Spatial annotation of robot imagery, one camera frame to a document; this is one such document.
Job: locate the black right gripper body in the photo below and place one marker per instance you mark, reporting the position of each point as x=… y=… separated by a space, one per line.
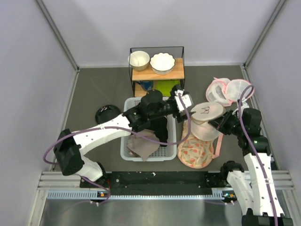
x=232 y=125

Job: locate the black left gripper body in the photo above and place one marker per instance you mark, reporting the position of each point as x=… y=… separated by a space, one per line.
x=170 y=109

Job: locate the white mesh laundry bag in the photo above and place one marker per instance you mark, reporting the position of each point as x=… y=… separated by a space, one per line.
x=202 y=114

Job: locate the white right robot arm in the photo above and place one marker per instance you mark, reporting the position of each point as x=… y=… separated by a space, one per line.
x=257 y=197

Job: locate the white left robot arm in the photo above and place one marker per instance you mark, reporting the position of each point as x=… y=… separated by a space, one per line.
x=71 y=147

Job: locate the pink trimmed mesh laundry bag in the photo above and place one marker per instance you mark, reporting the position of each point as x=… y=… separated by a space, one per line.
x=225 y=91

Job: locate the tulip print mesh bra bag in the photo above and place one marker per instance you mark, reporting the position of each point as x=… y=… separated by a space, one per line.
x=202 y=145

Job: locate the white plastic laundry basket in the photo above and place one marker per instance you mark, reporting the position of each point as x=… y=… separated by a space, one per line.
x=163 y=153

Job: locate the beige bra in basket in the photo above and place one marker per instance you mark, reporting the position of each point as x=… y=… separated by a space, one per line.
x=139 y=147

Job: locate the green plastic plate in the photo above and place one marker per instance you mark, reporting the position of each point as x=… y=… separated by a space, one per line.
x=166 y=86

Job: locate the black garment in basket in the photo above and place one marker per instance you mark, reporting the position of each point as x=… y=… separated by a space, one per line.
x=159 y=127

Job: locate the blue mug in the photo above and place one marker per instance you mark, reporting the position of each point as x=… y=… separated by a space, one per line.
x=146 y=85

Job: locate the white scalloped bowl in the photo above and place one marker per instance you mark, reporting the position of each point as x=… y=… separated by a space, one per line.
x=162 y=63

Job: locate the cream round bowl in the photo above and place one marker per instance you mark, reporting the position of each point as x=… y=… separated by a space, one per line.
x=139 y=60

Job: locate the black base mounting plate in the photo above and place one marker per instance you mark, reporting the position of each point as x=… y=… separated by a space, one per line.
x=162 y=182

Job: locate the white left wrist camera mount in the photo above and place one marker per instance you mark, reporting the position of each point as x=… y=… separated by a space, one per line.
x=182 y=98

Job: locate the black wire wooden shelf rack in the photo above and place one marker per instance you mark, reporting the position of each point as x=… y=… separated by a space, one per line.
x=178 y=72

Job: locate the grey slotted cable duct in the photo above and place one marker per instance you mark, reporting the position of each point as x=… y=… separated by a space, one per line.
x=95 y=194

